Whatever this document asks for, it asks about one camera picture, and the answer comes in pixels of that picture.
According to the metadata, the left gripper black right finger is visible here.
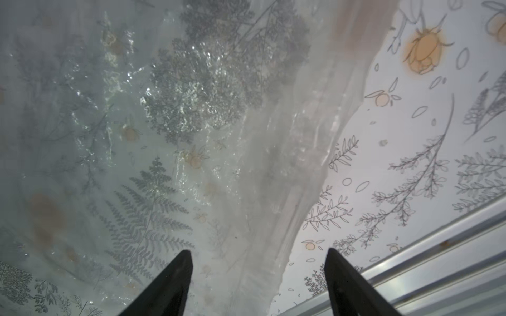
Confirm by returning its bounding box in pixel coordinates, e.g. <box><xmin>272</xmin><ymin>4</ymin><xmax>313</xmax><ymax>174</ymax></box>
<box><xmin>324</xmin><ymin>248</ymin><xmax>401</xmax><ymax>316</ymax></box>

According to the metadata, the clear plastic vacuum bag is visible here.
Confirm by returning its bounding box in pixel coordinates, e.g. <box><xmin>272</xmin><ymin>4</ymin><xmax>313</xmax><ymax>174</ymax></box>
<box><xmin>1</xmin><ymin>1</ymin><xmax>399</xmax><ymax>315</ymax></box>

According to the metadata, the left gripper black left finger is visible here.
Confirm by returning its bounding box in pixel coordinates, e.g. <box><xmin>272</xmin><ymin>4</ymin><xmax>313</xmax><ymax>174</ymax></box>
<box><xmin>119</xmin><ymin>250</ymin><xmax>193</xmax><ymax>316</ymax></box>

